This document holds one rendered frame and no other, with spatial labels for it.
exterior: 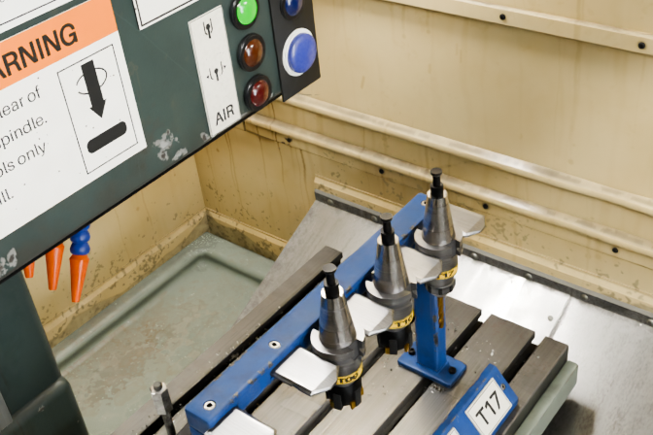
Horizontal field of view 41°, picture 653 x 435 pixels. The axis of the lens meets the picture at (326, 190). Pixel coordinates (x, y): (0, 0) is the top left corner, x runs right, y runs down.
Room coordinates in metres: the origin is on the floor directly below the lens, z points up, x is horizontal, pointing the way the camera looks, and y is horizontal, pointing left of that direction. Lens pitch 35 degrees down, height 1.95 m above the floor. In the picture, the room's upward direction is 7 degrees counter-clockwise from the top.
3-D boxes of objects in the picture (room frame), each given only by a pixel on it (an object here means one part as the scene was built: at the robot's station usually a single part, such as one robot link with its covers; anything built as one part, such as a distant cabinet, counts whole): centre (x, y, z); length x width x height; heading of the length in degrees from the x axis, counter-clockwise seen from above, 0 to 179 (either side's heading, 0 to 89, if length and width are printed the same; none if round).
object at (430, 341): (0.99, -0.13, 1.05); 0.10 x 0.05 x 0.30; 48
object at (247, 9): (0.56, 0.04, 1.71); 0.02 x 0.01 x 0.02; 138
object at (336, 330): (0.75, 0.01, 1.26); 0.04 x 0.04 x 0.07
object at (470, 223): (0.95, -0.18, 1.21); 0.07 x 0.05 x 0.01; 48
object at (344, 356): (0.75, 0.01, 1.21); 0.06 x 0.06 x 0.03
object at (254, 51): (0.56, 0.04, 1.68); 0.02 x 0.01 x 0.02; 138
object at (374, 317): (0.79, -0.03, 1.21); 0.07 x 0.05 x 0.01; 48
